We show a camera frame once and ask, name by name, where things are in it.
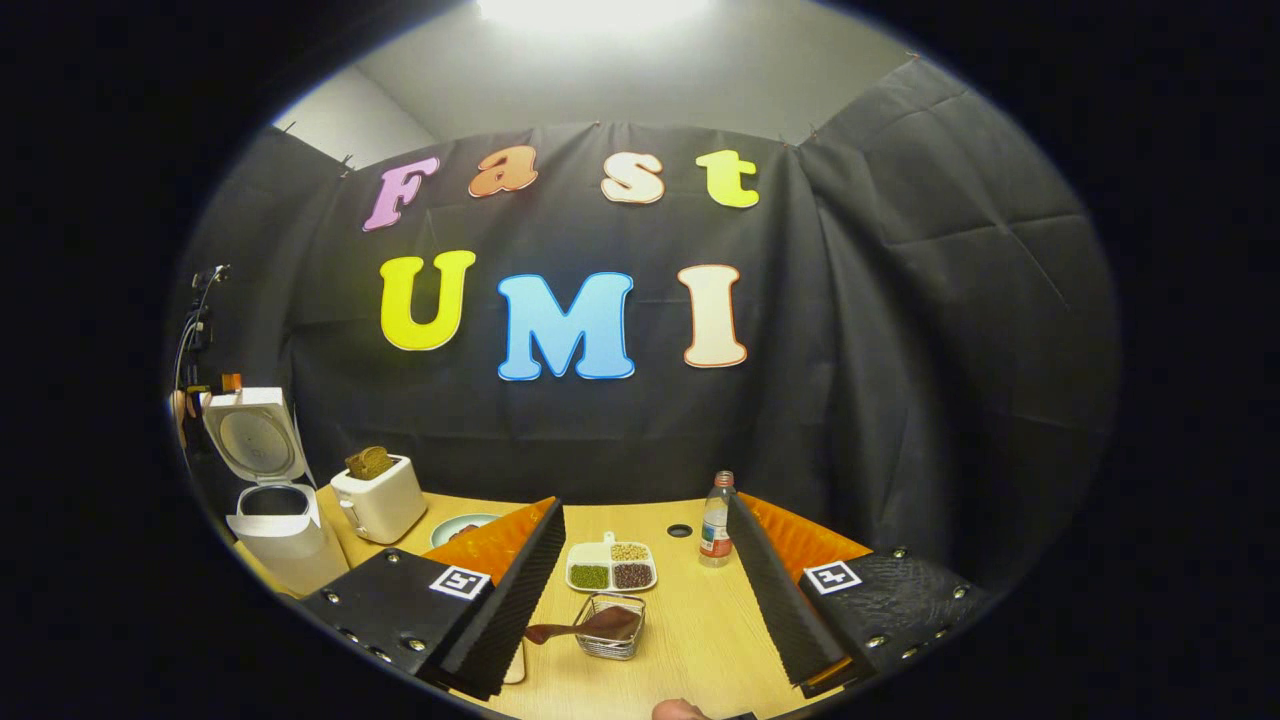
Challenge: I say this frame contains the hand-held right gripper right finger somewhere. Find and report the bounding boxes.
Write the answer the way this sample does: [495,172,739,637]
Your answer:
[725,493,1001,701]

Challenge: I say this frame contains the brown wooden spoon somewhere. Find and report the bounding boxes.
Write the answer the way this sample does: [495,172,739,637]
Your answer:
[523,605,641,646]

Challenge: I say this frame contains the white divided dish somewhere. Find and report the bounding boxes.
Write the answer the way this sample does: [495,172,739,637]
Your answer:
[566,531,658,593]

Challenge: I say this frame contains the white rice cooker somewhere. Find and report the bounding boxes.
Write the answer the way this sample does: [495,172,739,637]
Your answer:
[200,387,351,598]

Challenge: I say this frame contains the metal wire chopstick holder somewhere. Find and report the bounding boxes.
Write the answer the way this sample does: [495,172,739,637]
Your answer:
[575,592,647,661]

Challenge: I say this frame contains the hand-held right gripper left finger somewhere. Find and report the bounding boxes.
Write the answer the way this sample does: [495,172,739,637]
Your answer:
[298,497,569,701]

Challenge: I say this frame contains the clear plastic bottle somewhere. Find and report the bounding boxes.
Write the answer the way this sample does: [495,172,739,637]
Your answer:
[698,470,738,569]

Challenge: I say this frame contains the white toaster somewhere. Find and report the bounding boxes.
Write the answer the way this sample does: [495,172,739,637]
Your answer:
[330,455,429,546]

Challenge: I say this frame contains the dark hanging cables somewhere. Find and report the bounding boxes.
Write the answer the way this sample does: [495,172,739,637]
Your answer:
[178,263,233,386]

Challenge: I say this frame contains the light green plate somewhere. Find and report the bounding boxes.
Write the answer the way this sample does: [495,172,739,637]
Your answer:
[430,513,504,549]

